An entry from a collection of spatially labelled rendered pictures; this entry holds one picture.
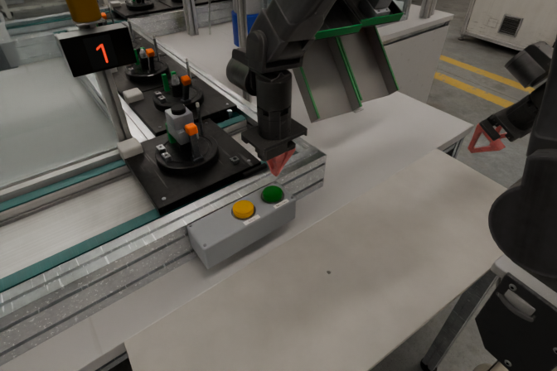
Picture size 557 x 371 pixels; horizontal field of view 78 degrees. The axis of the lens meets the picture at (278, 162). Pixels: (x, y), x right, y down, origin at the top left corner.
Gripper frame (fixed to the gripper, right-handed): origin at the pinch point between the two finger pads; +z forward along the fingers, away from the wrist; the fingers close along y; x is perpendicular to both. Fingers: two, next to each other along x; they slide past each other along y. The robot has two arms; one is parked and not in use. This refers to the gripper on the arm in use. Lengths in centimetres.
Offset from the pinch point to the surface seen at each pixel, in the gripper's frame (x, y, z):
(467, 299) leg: 31, -47, 53
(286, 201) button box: 2.6, -0.8, 6.6
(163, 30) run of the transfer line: -139, -34, 15
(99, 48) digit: -31.2, 17.6, -18.6
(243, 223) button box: 2.1, 9.1, 6.6
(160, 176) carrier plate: -18.8, 16.3, 5.6
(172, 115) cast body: -21.3, 10.0, -5.9
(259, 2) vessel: -95, -63, -2
